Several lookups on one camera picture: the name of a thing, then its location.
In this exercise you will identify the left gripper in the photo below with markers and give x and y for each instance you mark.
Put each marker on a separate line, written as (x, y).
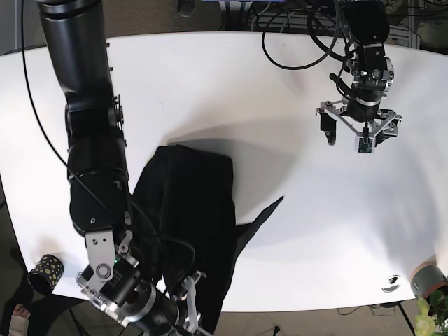
(371, 124)

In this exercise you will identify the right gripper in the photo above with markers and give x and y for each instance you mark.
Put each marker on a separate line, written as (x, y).
(154, 313)

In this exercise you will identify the black T-shirt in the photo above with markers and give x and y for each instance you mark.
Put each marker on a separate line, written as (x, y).
(187, 195)

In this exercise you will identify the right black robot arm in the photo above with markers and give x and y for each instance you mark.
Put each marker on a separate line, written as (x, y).
(101, 207)

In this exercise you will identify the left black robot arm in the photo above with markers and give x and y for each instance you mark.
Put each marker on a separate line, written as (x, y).
(364, 79)

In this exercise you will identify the black floral cup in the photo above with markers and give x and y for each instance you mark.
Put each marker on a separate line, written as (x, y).
(44, 277)

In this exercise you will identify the right metal table grommet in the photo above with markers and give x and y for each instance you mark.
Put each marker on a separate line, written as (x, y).
(392, 284)

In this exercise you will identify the grey plant pot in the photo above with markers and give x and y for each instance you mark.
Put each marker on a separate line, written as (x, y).
(426, 279)

